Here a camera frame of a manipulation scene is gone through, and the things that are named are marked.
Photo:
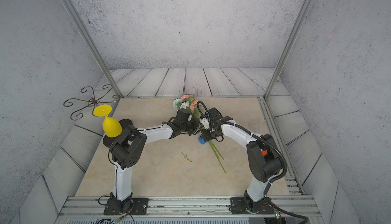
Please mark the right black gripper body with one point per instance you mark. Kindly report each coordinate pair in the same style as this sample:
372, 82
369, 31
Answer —
209, 134

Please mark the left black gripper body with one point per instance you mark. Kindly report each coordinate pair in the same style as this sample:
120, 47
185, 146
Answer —
190, 127

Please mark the artificial flower bouquet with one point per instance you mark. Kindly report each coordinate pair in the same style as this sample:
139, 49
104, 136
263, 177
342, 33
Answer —
188, 102

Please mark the blue tape dispenser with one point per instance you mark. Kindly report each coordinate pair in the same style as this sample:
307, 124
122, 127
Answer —
201, 140

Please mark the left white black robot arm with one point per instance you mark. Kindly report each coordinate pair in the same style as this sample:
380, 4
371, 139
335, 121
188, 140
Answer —
126, 148

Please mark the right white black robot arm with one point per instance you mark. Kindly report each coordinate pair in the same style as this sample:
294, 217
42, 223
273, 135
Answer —
266, 163

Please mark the small broken green twig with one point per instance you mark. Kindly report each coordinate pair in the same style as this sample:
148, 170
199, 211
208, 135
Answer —
186, 157

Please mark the clear plastic cup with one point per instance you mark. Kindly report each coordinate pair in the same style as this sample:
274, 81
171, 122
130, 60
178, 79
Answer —
254, 126

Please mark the yellow plastic goblet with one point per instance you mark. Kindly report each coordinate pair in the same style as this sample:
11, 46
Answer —
110, 125

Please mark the black oval tray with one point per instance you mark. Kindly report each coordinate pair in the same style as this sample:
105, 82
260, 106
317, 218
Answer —
108, 141

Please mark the wrought iron scroll stand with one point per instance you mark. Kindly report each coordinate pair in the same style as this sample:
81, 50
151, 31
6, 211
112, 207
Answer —
97, 98

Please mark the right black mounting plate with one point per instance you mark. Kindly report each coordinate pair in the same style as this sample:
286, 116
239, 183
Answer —
245, 205

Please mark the black mounting plate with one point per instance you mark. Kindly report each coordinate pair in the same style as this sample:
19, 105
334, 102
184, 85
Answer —
128, 207
245, 205

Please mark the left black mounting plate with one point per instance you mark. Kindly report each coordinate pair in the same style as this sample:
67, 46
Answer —
128, 207

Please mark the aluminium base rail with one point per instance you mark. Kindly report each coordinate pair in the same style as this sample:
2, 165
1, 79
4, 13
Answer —
292, 209

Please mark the right aluminium frame post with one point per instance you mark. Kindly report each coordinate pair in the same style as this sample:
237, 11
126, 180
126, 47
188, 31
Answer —
288, 46

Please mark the aluminium frame post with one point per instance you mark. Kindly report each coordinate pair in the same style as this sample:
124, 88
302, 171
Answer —
72, 12
288, 46

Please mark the left aluminium frame post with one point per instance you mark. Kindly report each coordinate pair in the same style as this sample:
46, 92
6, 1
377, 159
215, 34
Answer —
72, 12

